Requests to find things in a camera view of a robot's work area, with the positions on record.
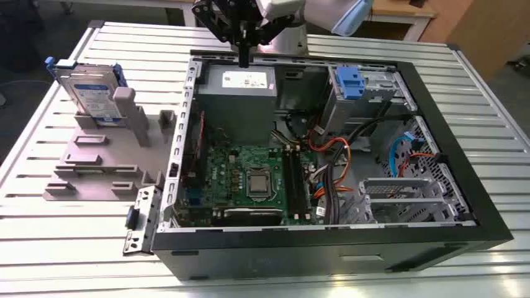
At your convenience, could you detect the grey power supply unit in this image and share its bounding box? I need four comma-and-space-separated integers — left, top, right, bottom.
193, 65, 277, 147

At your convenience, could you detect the orange power wire bundle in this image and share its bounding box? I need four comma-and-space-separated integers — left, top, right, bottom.
308, 136, 353, 199

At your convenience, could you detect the hard disk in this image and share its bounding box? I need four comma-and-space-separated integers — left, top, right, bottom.
44, 56, 124, 129

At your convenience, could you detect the brown wooden cabinet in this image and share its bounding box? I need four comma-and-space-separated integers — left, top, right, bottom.
417, 0, 530, 81

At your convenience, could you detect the grey parts rack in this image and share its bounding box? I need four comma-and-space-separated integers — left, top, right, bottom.
42, 86, 178, 202

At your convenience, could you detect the blue plastic drive latch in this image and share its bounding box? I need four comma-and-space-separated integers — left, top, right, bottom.
336, 66, 365, 101

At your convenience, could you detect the CPU socket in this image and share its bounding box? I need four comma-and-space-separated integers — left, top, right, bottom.
242, 166, 277, 203

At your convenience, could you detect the green RAM stick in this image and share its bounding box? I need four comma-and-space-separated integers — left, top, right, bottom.
73, 167, 121, 174

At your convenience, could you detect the blue data wire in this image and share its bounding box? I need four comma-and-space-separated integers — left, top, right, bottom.
388, 132, 423, 179

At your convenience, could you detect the black chair caster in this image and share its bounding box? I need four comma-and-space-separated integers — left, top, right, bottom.
507, 55, 530, 69

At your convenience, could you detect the black cable bundle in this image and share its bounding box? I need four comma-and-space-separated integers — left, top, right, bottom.
321, 114, 415, 224

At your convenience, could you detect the silver CPU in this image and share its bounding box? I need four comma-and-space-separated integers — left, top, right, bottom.
246, 174, 269, 191

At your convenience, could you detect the metal disk bay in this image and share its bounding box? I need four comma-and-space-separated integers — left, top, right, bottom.
357, 176, 468, 225

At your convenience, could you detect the thin red wire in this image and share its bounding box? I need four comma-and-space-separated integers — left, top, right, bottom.
188, 110, 206, 179

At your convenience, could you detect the green motherboard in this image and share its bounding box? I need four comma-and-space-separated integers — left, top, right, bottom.
181, 145, 328, 226

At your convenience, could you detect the red data wire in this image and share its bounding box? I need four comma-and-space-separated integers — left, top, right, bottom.
407, 151, 439, 168

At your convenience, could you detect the metal optical drive cage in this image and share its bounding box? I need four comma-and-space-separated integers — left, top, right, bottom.
320, 63, 417, 134

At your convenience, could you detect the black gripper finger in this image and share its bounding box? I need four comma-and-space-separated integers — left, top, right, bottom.
244, 14, 291, 68
190, 0, 246, 68

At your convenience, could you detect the wooden desk white frame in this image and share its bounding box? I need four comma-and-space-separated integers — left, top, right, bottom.
57, 0, 198, 29
365, 0, 439, 43

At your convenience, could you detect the black RAM slot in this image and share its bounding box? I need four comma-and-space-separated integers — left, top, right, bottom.
280, 145, 301, 222
291, 145, 315, 222

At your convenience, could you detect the black PC case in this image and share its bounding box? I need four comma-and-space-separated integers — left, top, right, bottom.
150, 48, 513, 282

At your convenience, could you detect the black graphics card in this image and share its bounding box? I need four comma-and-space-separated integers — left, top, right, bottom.
210, 207, 285, 227

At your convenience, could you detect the blue floor cable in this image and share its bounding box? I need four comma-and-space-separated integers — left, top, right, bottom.
0, 79, 57, 89

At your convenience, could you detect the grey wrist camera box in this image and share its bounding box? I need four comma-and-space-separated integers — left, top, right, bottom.
254, 0, 300, 23

